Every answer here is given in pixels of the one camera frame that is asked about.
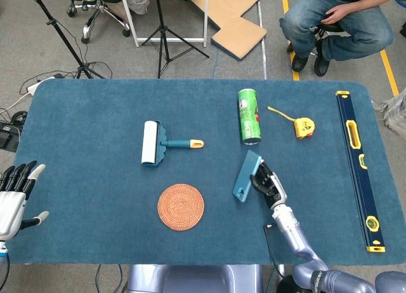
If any black bag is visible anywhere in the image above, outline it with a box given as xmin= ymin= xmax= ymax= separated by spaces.
xmin=276 ymin=275 xmax=305 ymax=293

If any black tripod stand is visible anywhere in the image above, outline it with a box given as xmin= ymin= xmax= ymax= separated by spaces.
xmin=141 ymin=0 xmax=210 ymax=79

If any teal lint roller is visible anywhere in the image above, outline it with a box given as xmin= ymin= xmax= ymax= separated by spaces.
xmin=141 ymin=120 xmax=205 ymax=167

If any lavender robot base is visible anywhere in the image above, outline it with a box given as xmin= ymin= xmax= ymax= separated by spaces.
xmin=126 ymin=264 xmax=265 ymax=293

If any brown cardboard sheet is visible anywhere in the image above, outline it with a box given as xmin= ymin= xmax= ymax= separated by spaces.
xmin=185 ymin=0 xmax=268 ymax=60

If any yellow tape measure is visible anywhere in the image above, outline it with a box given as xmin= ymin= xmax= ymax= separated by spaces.
xmin=267 ymin=106 xmax=316 ymax=140

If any black foot pedal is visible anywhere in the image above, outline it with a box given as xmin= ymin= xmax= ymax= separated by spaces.
xmin=0 ymin=122 xmax=22 ymax=153

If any green chips can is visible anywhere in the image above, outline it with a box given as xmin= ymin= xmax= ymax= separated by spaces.
xmin=237 ymin=88 xmax=263 ymax=146

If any black light stand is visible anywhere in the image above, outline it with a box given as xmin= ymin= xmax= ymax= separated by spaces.
xmin=27 ymin=0 xmax=106 ymax=80

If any smartphone with teal case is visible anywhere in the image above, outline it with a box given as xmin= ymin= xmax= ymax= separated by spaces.
xmin=232 ymin=150 xmax=263 ymax=203

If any white metal frame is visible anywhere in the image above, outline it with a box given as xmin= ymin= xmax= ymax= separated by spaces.
xmin=119 ymin=0 xmax=209 ymax=48

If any black round stool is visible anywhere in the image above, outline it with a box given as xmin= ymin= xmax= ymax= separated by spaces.
xmin=287 ymin=22 xmax=351 ymax=58

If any white power strip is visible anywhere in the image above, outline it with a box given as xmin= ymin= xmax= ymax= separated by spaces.
xmin=27 ymin=77 xmax=57 ymax=96

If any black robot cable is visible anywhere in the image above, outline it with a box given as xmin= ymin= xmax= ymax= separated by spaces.
xmin=263 ymin=223 xmax=285 ymax=280

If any seated person in jeans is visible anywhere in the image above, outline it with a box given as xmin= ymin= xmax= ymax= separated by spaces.
xmin=278 ymin=0 xmax=397 ymax=77

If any orange woven round coaster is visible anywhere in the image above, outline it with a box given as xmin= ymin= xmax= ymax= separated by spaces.
xmin=157 ymin=183 xmax=206 ymax=232

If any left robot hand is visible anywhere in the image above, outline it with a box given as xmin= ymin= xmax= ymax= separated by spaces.
xmin=0 ymin=160 xmax=50 ymax=242

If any clear plastic bag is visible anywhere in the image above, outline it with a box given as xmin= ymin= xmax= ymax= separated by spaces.
xmin=371 ymin=90 xmax=406 ymax=140

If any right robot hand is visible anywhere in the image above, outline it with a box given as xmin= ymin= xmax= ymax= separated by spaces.
xmin=249 ymin=159 xmax=288 ymax=209

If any blue table mat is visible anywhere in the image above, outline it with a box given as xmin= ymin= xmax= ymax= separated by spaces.
xmin=0 ymin=78 xmax=406 ymax=266

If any blue yellow spirit level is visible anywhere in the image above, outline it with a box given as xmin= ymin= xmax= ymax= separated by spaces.
xmin=335 ymin=90 xmax=386 ymax=253

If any office chair chrome base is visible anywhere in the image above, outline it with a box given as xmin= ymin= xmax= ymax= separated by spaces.
xmin=62 ymin=0 xmax=132 ymax=45

